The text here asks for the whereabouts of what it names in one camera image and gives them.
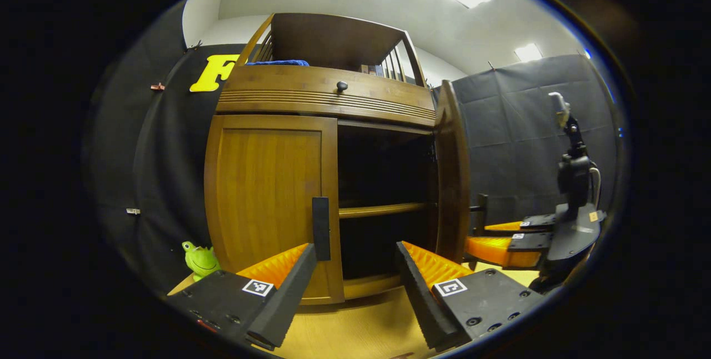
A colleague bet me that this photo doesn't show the green frog plush toy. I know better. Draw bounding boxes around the green frog plush toy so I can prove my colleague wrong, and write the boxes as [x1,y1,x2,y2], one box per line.
[182,241,221,282]

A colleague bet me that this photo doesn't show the blue cloth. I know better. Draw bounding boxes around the blue cloth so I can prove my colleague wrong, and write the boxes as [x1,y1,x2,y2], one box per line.
[246,59,310,67]

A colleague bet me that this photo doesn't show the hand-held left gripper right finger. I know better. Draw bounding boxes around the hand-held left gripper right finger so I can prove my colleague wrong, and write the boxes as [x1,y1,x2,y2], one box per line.
[395,241,548,351]

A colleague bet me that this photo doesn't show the wooden cabinet drawer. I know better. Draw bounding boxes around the wooden cabinet drawer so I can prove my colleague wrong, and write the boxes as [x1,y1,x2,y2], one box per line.
[216,66,435,128]

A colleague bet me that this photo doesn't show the wooden shoe cabinet door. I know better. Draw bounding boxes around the wooden shoe cabinet door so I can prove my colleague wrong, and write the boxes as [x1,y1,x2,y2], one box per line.
[204,114,345,305]
[433,80,472,264]

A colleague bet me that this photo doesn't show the small ceiling light panel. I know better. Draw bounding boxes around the small ceiling light panel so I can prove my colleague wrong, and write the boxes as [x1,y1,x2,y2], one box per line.
[514,43,543,62]

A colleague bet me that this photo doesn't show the wooden inner shelf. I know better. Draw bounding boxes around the wooden inner shelf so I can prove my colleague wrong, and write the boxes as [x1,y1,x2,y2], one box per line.
[339,202,429,219]

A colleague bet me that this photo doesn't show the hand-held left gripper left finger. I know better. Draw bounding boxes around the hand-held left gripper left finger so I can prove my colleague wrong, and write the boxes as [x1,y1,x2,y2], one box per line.
[167,243,318,350]

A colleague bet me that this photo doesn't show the black backdrop cloth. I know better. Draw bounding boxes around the black backdrop cloth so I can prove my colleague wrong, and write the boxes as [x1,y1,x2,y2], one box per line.
[83,1,620,293]

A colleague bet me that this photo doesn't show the wooden double-door shoe cabinet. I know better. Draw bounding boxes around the wooden double-door shoe cabinet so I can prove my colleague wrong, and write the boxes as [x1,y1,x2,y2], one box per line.
[214,13,440,300]

